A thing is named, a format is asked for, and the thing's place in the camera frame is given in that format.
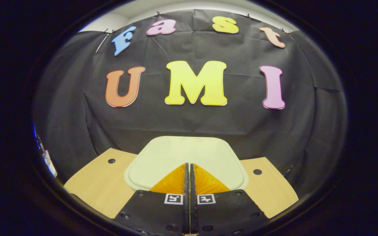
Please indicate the black backdrop cloth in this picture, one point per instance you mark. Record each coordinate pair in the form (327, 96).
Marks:
(189, 121)

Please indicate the green desktop garbage bin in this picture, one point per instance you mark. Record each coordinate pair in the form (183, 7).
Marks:
(182, 152)

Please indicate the white side table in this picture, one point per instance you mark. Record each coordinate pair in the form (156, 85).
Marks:
(50, 165)

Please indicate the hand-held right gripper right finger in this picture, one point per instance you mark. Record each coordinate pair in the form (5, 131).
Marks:
(225, 213)

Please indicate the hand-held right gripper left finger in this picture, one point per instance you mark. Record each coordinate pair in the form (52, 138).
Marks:
(154, 213)

